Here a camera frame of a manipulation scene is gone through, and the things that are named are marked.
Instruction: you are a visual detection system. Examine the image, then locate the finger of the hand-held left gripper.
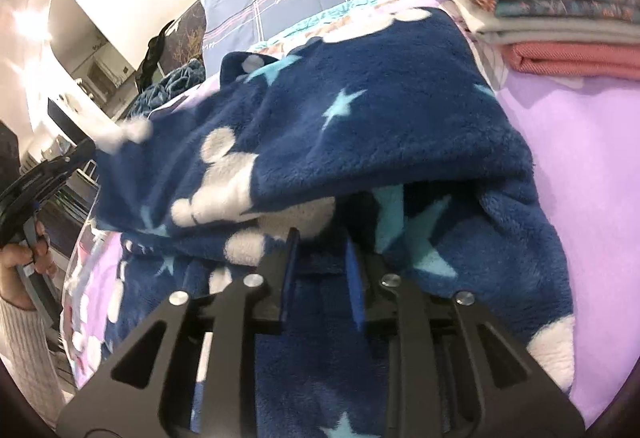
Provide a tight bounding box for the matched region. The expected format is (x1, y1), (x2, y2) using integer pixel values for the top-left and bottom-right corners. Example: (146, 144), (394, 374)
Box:
(46, 139), (98, 175)

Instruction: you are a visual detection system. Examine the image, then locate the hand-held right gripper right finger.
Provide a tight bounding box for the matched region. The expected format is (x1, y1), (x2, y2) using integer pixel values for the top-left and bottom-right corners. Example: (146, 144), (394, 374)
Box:
(346, 242), (587, 438)

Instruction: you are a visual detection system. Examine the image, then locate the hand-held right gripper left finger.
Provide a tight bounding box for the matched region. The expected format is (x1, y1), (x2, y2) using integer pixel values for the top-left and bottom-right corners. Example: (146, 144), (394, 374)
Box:
(56, 227), (302, 438)

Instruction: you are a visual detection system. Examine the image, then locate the person's left hand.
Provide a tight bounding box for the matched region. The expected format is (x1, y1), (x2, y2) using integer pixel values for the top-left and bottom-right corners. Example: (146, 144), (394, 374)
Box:
(0, 225), (55, 309)

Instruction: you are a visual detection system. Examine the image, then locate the teal knitted cloth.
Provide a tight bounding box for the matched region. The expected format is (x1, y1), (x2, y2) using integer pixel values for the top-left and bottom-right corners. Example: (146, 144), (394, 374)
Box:
(126, 59), (207, 119)

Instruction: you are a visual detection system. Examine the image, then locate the dark tree-print cushion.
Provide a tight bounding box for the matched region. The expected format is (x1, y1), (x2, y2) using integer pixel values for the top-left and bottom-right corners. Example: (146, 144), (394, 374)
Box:
(164, 0), (208, 69)

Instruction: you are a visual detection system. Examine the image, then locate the black bag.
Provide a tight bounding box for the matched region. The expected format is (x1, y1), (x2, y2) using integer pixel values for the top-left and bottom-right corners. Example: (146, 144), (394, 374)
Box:
(136, 19), (177, 92)

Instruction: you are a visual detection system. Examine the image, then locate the folded pink cloth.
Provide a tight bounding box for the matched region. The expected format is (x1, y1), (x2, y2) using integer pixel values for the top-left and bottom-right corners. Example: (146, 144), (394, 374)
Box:
(500, 42), (640, 82)

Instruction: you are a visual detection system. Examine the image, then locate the person's left forearm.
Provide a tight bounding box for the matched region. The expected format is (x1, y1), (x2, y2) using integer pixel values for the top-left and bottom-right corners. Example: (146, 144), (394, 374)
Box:
(0, 292), (68, 426)

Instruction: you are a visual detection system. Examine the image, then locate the blue star-print fleece garment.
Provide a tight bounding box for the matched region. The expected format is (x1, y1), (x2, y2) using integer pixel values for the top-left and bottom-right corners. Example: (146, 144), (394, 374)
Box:
(70, 6), (576, 438)

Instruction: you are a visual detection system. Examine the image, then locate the purple floral bed sheet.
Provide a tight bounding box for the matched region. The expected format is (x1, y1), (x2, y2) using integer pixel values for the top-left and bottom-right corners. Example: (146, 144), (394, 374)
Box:
(60, 0), (640, 425)

